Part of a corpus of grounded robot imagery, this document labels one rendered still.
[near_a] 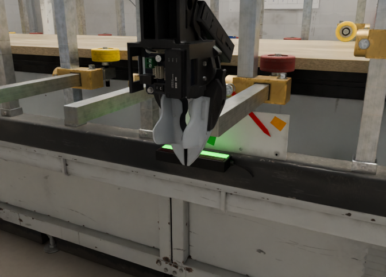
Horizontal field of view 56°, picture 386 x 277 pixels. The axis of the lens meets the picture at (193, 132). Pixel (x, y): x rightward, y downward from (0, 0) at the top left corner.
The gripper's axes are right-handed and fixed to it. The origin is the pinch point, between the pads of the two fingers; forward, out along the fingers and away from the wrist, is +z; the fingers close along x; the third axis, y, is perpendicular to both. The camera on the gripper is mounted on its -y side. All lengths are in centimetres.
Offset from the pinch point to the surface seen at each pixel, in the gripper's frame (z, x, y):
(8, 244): 83, -119, -55
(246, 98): -3.3, 1.2, -19.5
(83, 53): -6, -62, -51
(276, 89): -2.5, 2.9, -34.6
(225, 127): -1.1, 1.4, -9.1
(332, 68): -5, 12, -52
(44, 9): -22, -161, -131
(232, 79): -3.8, -7.0, -35.5
